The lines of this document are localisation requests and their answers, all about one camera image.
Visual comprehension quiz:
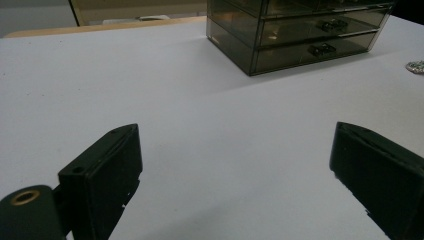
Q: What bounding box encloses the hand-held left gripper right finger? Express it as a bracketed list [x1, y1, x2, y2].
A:
[329, 121, 424, 240]

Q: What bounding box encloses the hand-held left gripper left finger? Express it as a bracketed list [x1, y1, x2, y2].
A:
[57, 123, 144, 240]

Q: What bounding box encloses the small silver jewelry piece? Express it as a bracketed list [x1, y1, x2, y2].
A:
[405, 60, 424, 75]

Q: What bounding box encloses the smoky transparent drawer organizer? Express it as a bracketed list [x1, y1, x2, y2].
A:
[205, 0, 396, 77]

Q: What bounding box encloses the wooden table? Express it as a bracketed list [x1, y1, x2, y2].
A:
[4, 15, 208, 39]

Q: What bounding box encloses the white cabinet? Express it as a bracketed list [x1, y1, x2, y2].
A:
[0, 0, 78, 38]

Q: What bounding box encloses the wooden desk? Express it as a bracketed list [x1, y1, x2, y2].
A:
[68, 0, 208, 27]

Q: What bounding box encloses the black curtain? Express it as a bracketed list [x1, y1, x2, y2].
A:
[391, 0, 424, 26]

